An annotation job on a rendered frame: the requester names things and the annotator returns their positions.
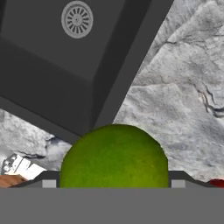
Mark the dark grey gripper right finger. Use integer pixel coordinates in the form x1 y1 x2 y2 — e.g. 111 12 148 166
167 170 217 189

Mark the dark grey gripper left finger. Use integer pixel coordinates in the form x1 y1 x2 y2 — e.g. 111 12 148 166
11 170 61 189

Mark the green round fruit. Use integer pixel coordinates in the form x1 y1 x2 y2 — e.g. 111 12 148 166
59 123 170 189

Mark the dark grey sink basin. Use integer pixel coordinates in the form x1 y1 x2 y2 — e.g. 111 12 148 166
0 0 175 145

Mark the brown wooden cabinet front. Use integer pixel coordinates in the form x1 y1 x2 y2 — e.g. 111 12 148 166
0 174 30 189

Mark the red round fruit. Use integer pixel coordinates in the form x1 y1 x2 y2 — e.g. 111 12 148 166
209 178 224 188

